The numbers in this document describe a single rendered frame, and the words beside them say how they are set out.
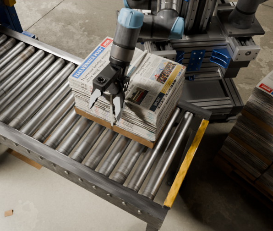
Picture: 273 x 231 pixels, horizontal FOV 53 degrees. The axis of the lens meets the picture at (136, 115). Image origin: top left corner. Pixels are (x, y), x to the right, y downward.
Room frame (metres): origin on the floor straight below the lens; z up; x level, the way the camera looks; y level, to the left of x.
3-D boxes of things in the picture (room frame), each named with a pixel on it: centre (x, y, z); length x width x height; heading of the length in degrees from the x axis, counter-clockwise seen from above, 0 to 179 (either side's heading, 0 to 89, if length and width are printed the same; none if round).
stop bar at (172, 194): (0.51, -0.22, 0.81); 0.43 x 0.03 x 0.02; 156
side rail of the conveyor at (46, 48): (1.02, 0.27, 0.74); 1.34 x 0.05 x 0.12; 66
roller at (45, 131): (0.77, 0.32, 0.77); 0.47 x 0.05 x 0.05; 156
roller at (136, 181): (0.58, -0.09, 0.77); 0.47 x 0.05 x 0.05; 156
